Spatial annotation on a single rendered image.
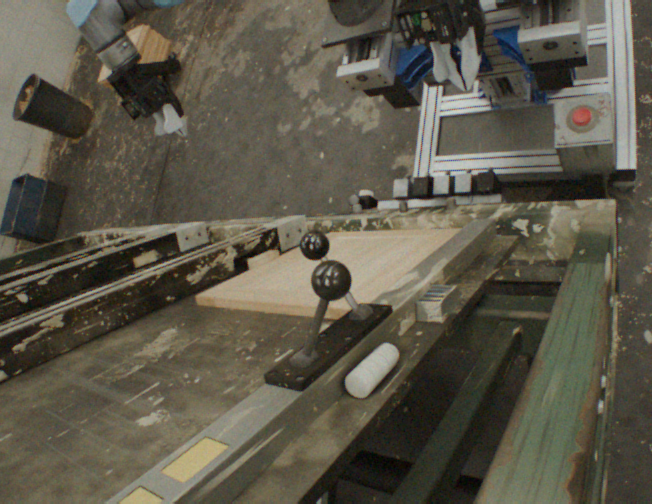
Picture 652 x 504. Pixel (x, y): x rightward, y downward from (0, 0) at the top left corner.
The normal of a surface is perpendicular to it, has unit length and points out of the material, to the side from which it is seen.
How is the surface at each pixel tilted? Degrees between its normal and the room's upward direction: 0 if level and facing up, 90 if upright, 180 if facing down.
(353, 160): 0
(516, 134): 0
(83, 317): 90
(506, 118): 0
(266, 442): 90
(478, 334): 30
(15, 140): 90
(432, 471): 60
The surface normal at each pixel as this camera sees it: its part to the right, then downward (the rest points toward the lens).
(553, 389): -0.17, -0.96
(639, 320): -0.56, -0.24
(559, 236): -0.54, 0.29
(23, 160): 0.81, 0.04
